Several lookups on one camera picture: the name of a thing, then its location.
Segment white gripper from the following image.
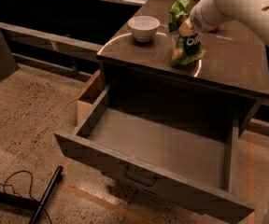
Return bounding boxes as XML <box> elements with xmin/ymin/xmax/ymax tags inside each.
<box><xmin>178</xmin><ymin>0</ymin><xmax>231</xmax><ymax>36</ymax></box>

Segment grey metal rail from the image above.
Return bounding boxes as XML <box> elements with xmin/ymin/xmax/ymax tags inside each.
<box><xmin>0</xmin><ymin>22</ymin><xmax>102</xmax><ymax>63</ymax></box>

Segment black stand leg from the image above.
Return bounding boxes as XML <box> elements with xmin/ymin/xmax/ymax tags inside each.
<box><xmin>28</xmin><ymin>166</ymin><xmax>64</xmax><ymax>224</ymax></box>

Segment grey cabinet with counter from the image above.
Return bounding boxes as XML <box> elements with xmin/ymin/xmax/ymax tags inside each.
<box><xmin>97</xmin><ymin>0</ymin><xmax>269</xmax><ymax>132</ymax></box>

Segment green rice chip bag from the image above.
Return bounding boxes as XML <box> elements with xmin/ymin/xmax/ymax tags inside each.
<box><xmin>168</xmin><ymin>0</ymin><xmax>205</xmax><ymax>65</ymax></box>

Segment thin black cable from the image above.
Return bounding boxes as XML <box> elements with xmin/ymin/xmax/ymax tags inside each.
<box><xmin>0</xmin><ymin>170</ymin><xmax>53</xmax><ymax>224</ymax></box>

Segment white ceramic bowl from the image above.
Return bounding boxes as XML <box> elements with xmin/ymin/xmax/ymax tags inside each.
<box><xmin>127</xmin><ymin>16</ymin><xmax>160</xmax><ymax>42</ymax></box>

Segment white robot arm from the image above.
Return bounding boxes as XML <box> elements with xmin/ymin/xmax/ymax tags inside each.
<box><xmin>178</xmin><ymin>0</ymin><xmax>269</xmax><ymax>48</ymax></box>

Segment black drawer handle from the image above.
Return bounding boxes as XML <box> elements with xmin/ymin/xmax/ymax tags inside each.
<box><xmin>123</xmin><ymin>166</ymin><xmax>157</xmax><ymax>187</ymax></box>

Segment grey open top drawer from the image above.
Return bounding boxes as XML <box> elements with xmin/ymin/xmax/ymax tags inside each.
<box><xmin>55</xmin><ymin>77</ymin><xmax>254</xmax><ymax>224</ymax></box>

